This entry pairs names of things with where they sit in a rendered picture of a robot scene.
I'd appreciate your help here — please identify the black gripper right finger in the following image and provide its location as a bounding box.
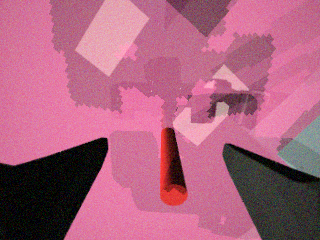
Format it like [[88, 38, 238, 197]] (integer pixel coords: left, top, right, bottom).
[[222, 144, 320, 240]]

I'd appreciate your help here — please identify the red peg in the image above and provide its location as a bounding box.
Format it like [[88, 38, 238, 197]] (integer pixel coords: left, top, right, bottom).
[[160, 127, 188, 206]]

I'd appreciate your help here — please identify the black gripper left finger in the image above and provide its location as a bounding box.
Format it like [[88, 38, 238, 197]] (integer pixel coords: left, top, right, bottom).
[[0, 137, 109, 240]]

